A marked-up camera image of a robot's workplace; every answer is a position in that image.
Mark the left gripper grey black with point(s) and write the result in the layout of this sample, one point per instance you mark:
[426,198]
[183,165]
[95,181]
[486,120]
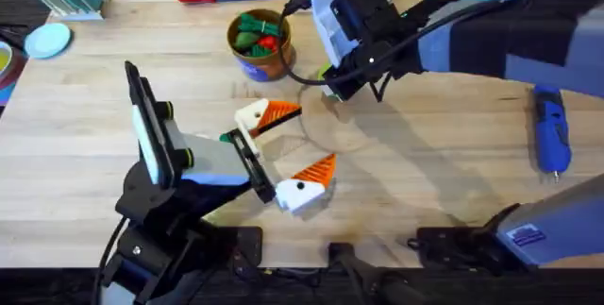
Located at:
[212,161]

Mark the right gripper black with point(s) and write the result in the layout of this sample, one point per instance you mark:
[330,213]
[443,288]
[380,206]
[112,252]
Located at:
[373,12]

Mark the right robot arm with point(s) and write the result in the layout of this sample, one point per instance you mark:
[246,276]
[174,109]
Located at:
[542,36]

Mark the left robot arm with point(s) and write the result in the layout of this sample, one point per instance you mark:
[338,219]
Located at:
[156,248]

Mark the blue electric screwdriver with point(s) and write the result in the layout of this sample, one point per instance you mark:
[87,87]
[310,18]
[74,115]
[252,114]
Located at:
[551,130]

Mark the brown tub with toys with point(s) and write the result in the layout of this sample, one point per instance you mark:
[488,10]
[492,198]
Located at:
[264,66]

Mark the white peg rack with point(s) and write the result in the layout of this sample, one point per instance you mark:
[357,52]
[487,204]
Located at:
[78,13]

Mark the small light blue plate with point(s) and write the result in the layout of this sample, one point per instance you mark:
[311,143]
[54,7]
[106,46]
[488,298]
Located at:
[47,40]

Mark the stack of coloured plates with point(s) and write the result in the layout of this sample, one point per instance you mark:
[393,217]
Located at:
[7,71]

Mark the black camera stand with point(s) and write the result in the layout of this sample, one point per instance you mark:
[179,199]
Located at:
[363,272]

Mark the black rail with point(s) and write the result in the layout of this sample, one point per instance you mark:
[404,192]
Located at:
[47,288]

